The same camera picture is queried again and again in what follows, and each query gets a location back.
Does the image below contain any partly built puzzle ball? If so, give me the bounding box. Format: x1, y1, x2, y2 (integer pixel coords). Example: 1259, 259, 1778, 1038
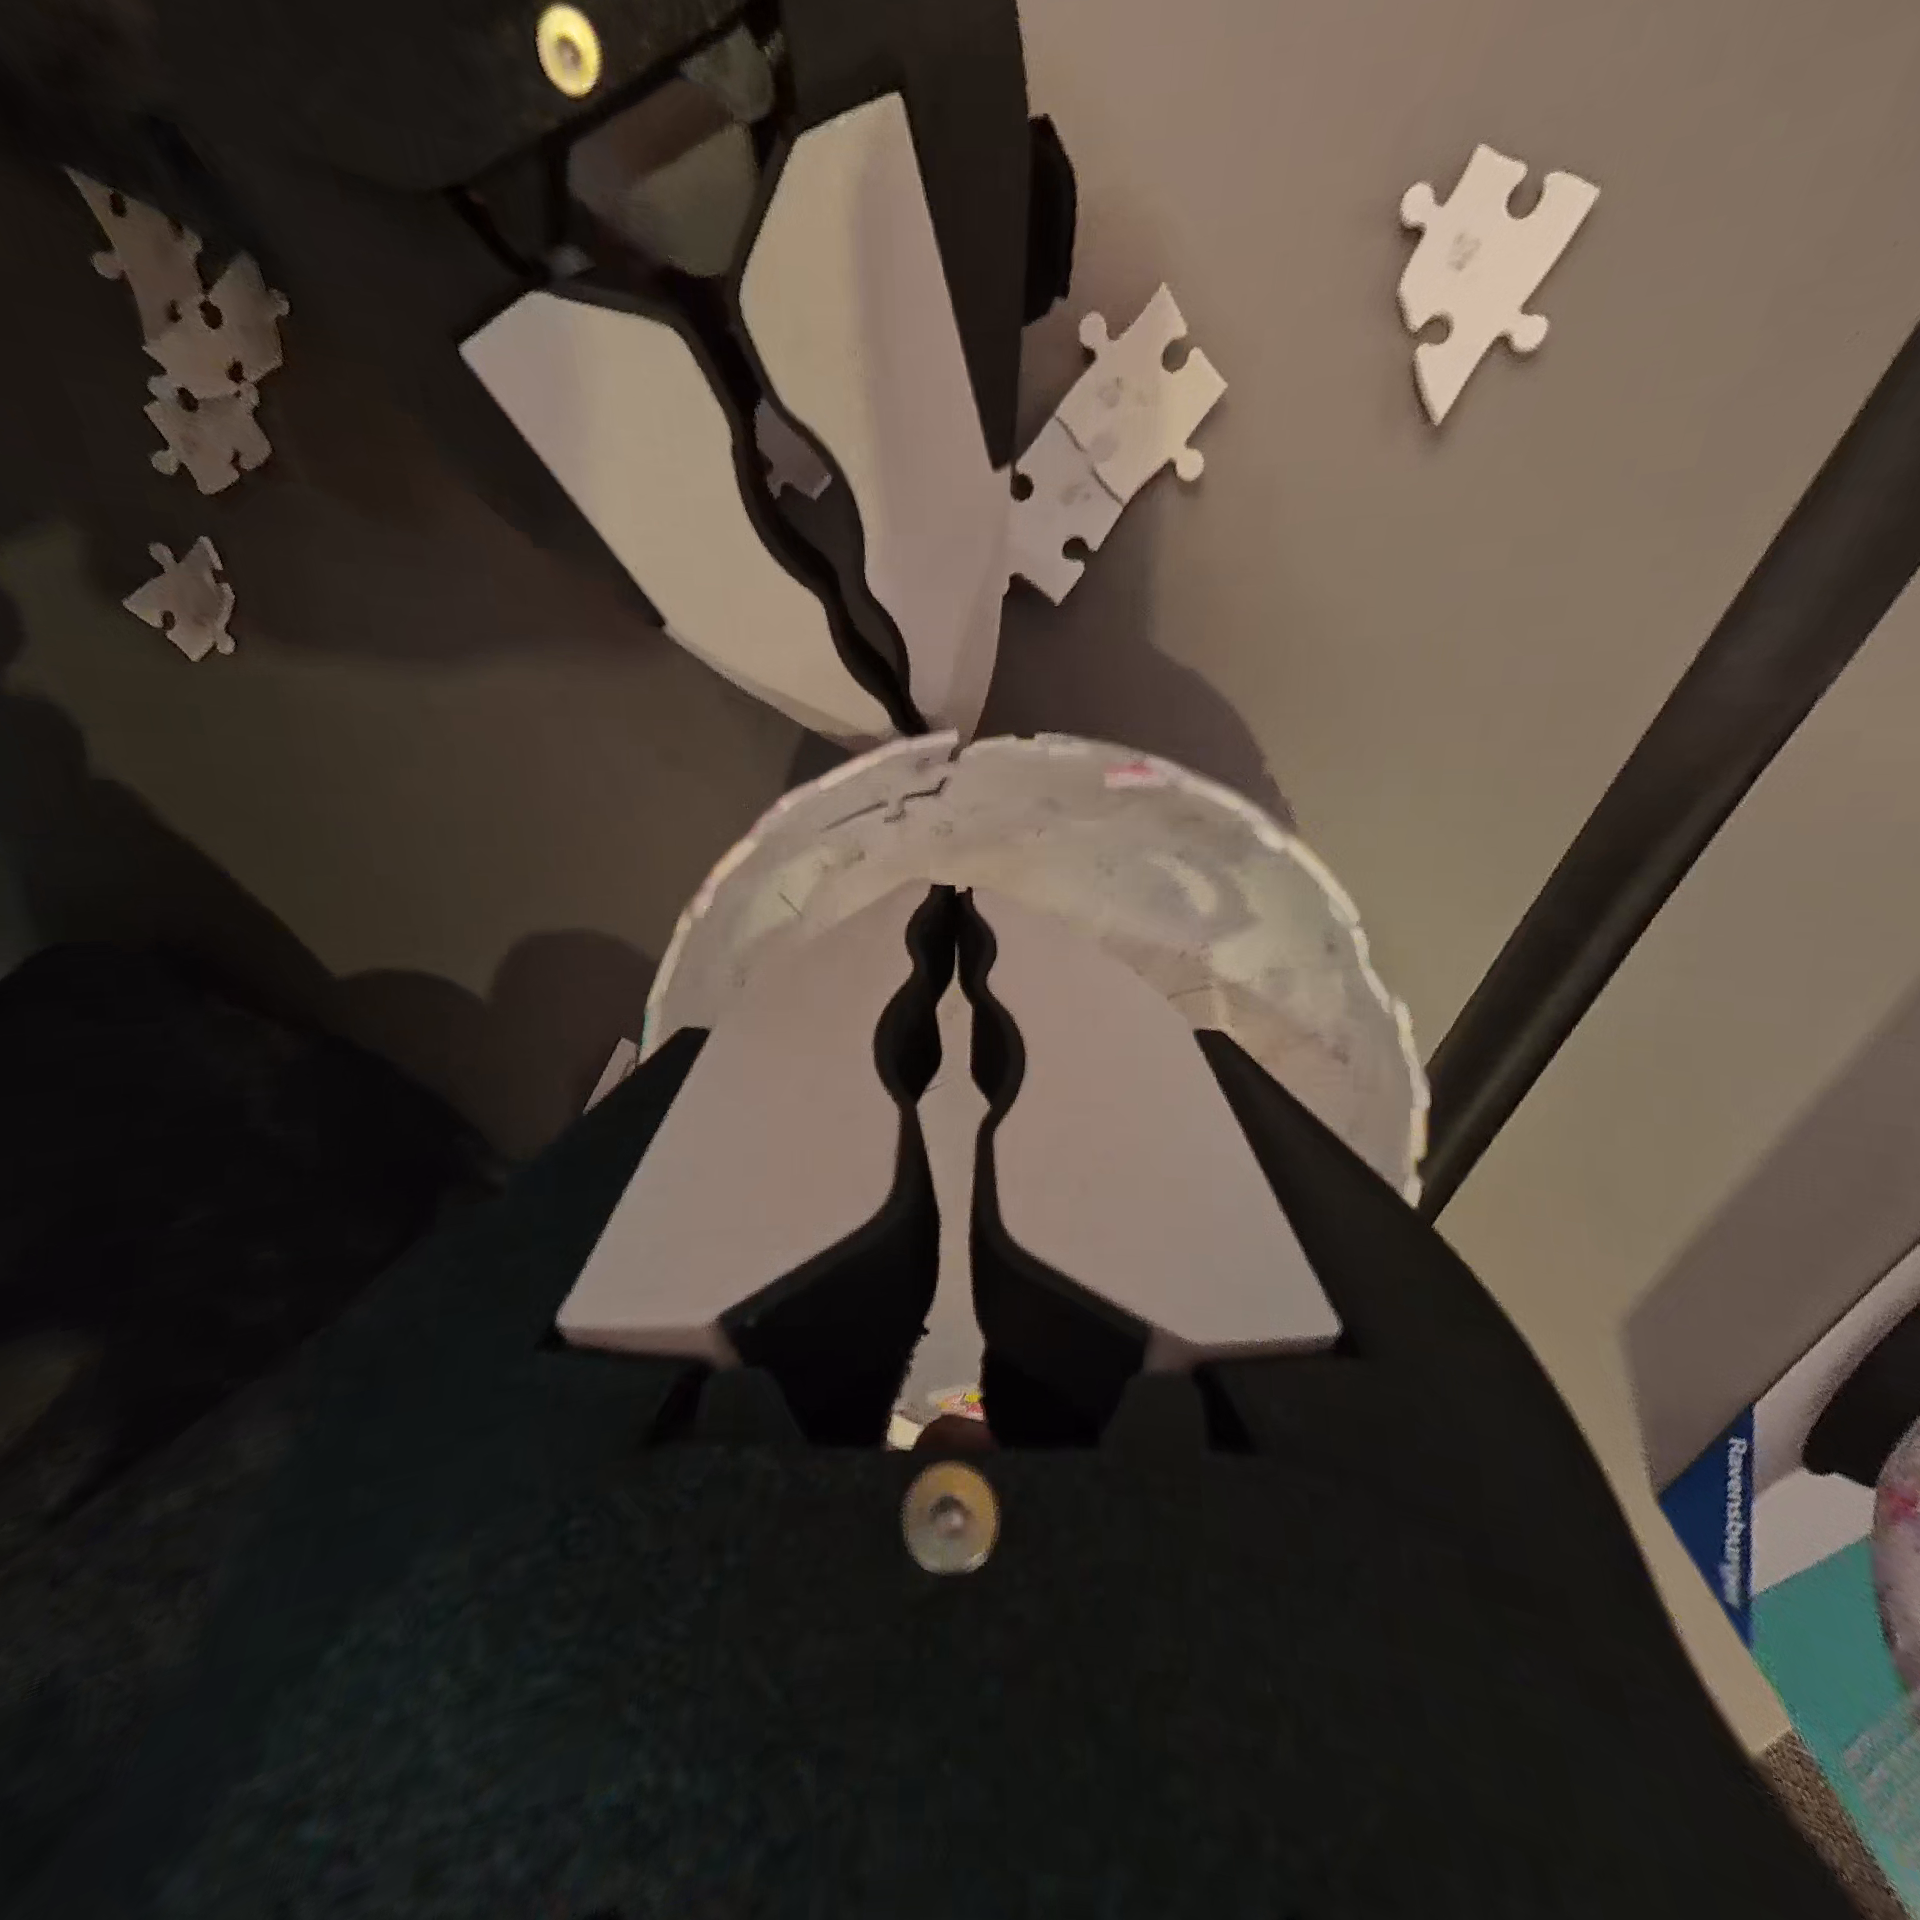
635, 732, 1427, 1202

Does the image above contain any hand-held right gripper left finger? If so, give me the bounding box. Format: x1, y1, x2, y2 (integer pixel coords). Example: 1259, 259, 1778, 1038
555, 885, 955, 1448

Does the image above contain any puzzle ball cardboard box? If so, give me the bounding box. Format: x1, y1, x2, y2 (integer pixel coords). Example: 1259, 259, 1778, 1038
1655, 1319, 1920, 1920

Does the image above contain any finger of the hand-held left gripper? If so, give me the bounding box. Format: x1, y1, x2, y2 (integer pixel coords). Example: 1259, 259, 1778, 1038
735, 90, 1014, 739
455, 120, 923, 743

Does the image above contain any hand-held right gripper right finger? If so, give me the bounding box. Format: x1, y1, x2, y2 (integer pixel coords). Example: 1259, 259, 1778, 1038
958, 887, 1343, 1448

